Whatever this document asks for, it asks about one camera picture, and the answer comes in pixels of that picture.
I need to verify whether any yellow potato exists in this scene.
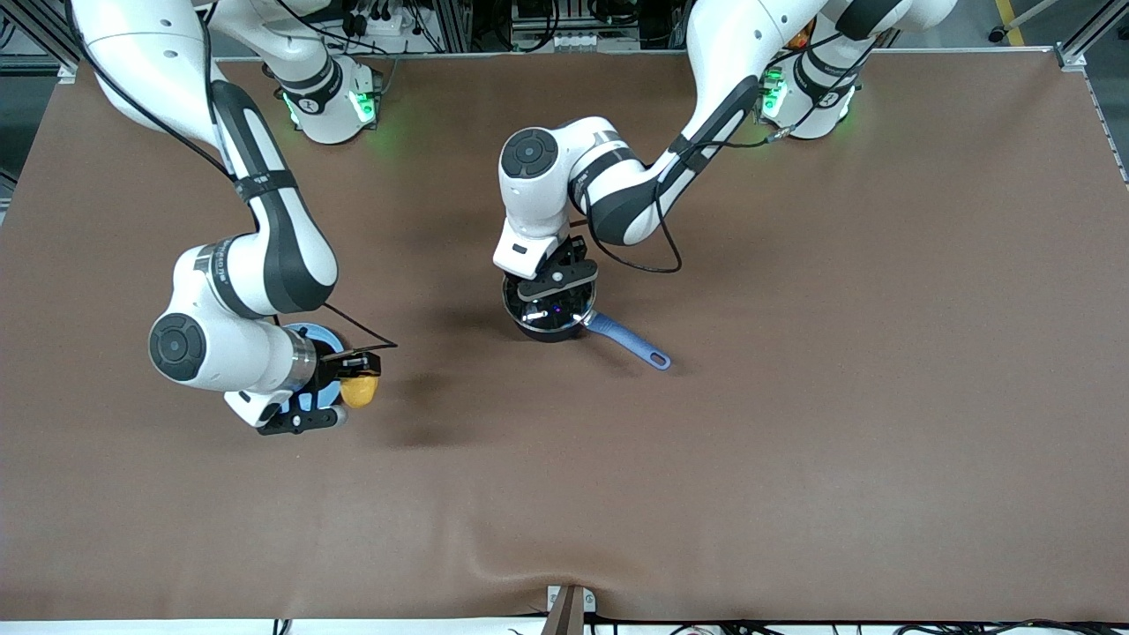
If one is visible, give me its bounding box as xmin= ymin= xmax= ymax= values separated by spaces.
xmin=340 ymin=372 xmax=382 ymax=410

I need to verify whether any glass lid with blue knob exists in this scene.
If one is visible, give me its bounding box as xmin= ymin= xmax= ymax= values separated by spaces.
xmin=505 ymin=269 xmax=599 ymax=340

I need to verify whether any light blue plate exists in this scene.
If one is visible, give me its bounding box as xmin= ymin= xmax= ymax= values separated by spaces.
xmin=280 ymin=323 xmax=348 ymax=417

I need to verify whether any white power strip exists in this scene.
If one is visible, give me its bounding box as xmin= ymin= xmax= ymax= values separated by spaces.
xmin=547 ymin=31 xmax=620 ymax=52

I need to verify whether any brown table mat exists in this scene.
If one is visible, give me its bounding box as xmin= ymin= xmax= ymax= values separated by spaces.
xmin=0 ymin=49 xmax=1129 ymax=623

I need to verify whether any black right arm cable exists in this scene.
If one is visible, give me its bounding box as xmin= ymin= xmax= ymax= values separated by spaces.
xmin=66 ymin=0 xmax=400 ymax=359

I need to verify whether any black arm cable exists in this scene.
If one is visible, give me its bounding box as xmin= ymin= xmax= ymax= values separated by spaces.
xmin=66 ymin=0 xmax=400 ymax=359
xmin=582 ymin=35 xmax=874 ymax=275

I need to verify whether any black pot with blue handle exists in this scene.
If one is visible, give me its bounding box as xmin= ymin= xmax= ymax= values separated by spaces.
xmin=501 ymin=265 xmax=673 ymax=371

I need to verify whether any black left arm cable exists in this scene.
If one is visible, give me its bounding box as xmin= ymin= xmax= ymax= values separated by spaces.
xmin=582 ymin=35 xmax=874 ymax=275

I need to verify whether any aluminium frame profile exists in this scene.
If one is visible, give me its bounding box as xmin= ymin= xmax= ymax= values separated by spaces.
xmin=0 ymin=0 xmax=80 ymax=85
xmin=1054 ymin=0 xmax=1129 ymax=73

